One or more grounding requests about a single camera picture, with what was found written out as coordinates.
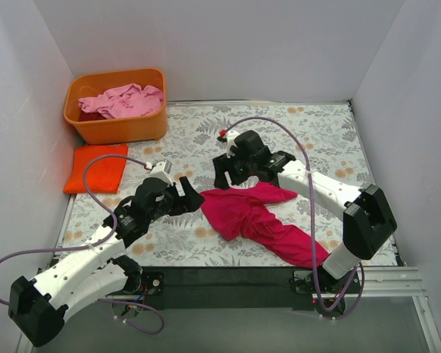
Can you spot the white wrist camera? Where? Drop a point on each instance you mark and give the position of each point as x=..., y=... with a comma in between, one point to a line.
x=160, y=172
x=227, y=138

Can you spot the orange plastic basket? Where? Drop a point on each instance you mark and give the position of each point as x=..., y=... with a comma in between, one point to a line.
x=120, y=130

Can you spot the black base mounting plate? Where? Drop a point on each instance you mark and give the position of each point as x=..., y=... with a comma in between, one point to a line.
x=223, y=288

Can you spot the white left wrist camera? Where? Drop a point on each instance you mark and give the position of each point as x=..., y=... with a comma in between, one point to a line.
x=160, y=172

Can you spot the aluminium frame rail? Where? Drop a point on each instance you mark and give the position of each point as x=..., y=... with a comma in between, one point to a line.
x=399, y=281

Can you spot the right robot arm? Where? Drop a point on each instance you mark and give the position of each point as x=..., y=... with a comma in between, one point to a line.
x=367, y=219

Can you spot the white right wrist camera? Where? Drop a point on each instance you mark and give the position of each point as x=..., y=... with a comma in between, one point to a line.
x=227, y=138

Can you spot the folded orange t shirt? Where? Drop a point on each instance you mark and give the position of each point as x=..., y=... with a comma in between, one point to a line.
x=104, y=176

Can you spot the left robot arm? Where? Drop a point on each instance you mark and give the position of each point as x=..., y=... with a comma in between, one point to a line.
x=40, y=306

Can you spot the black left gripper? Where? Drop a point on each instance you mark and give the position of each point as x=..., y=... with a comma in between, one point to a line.
x=177, y=198

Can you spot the magenta t shirt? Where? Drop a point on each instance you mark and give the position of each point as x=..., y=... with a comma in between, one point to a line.
x=242, y=212

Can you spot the pink crumpled t shirt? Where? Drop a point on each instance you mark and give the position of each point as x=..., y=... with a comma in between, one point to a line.
x=124, y=102

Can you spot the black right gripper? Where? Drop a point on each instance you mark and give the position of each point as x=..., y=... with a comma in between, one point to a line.
x=234, y=166

